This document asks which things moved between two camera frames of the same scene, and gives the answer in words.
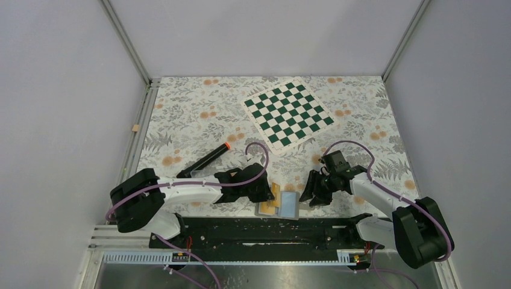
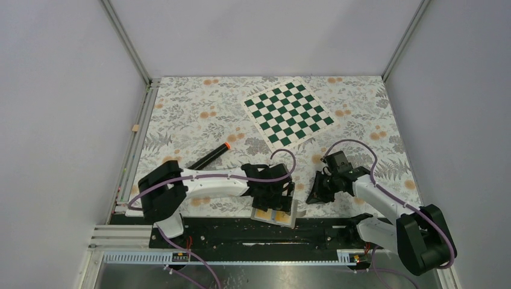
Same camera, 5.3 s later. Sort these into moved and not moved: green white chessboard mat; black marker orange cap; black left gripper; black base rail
Moved: black left gripper
Not moved: black base rail; black marker orange cap; green white chessboard mat
